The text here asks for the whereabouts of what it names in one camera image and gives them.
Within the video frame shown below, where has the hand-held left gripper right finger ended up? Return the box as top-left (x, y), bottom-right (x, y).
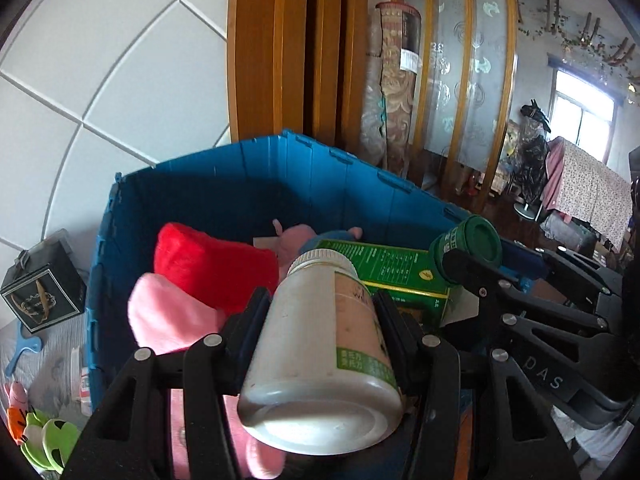
top-left (372, 290), bottom-right (581, 480)

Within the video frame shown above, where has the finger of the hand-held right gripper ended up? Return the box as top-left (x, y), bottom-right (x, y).
top-left (442, 249), bottom-right (608, 403)
top-left (496, 237), bottom-right (623, 302)

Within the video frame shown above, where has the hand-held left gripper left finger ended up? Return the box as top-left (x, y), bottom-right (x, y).
top-left (60, 286), bottom-right (273, 480)

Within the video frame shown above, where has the green plastic bottle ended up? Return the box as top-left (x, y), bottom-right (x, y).
top-left (429, 214), bottom-right (502, 283)

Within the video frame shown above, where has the white plastic bottle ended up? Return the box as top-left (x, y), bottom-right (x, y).
top-left (236, 249), bottom-right (405, 457)

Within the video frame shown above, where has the blue plastic crate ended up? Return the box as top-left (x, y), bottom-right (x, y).
top-left (82, 129), bottom-right (501, 480)

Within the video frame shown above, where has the blue plastic hand mirror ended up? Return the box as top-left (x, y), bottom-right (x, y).
top-left (5, 320), bottom-right (44, 377)

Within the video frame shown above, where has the green frog plush toy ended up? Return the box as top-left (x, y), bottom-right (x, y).
top-left (20, 406), bottom-right (84, 474)

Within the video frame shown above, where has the pink pig plush orange dress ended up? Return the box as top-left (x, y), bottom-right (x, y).
top-left (5, 380), bottom-right (32, 447)

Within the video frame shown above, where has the white packaged bundle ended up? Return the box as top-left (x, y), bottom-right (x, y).
top-left (550, 407), bottom-right (636, 463)

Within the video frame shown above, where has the green carton box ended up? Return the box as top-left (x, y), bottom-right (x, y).
top-left (315, 239), bottom-right (453, 327)

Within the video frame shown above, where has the red plush toy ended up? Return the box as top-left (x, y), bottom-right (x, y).
top-left (153, 222), bottom-right (281, 318)

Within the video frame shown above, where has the floral cloth on rack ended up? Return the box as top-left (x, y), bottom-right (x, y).
top-left (542, 136), bottom-right (634, 252)

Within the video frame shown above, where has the pink and blue plush toy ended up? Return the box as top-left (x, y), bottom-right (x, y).
top-left (272, 218), bottom-right (364, 281)

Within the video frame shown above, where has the standing fan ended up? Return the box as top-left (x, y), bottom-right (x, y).
top-left (509, 101), bottom-right (552, 222)

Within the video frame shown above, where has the window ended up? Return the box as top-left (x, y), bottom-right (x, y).
top-left (547, 54), bottom-right (622, 162)

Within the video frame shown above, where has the white packet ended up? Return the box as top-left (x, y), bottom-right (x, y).
top-left (70, 345), bottom-right (94, 417)

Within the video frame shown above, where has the light blue bed sheet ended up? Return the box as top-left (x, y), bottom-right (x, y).
top-left (0, 310), bottom-right (96, 413)

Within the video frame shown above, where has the frosted glass sliding door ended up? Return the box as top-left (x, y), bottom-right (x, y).
top-left (390, 0), bottom-right (519, 213)

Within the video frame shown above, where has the black gift box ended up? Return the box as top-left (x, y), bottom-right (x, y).
top-left (0, 229), bottom-right (89, 335)

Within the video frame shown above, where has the rolled patterned carpet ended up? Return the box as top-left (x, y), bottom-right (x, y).
top-left (360, 1), bottom-right (424, 172)

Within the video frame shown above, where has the artificial vine garland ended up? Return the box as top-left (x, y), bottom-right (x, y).
top-left (517, 0), bottom-right (640, 82)

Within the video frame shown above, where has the wooden frame post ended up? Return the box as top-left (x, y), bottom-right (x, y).
top-left (227, 0), bottom-right (372, 152)

